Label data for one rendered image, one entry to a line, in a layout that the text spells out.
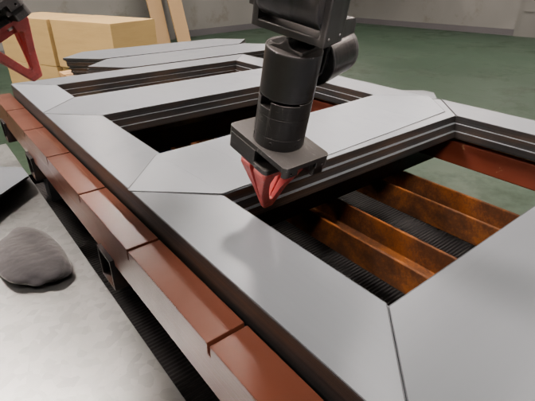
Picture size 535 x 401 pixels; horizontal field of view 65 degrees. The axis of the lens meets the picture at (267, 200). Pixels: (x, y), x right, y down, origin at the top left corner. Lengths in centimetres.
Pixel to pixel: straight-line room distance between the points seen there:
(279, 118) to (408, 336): 23
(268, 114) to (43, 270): 46
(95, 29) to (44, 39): 55
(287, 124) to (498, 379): 28
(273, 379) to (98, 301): 39
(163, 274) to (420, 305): 26
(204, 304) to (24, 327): 33
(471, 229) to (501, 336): 46
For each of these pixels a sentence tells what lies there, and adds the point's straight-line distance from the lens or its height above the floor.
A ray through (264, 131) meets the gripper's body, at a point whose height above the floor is 96.
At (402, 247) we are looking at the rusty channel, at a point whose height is 70.
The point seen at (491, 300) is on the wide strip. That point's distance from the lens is 43.
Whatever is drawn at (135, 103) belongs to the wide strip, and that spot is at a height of 86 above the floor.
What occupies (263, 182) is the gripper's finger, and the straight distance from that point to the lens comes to 47.
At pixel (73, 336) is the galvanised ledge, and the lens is 65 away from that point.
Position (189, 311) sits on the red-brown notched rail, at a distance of 42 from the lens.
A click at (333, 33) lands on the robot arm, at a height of 106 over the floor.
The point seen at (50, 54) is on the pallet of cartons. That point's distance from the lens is 370.
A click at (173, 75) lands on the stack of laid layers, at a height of 84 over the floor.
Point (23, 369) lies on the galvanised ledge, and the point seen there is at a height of 68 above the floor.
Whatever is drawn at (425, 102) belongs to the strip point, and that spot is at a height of 86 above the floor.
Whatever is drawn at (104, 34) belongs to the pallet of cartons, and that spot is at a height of 75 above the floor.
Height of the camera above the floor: 111
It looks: 28 degrees down
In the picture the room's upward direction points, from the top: straight up
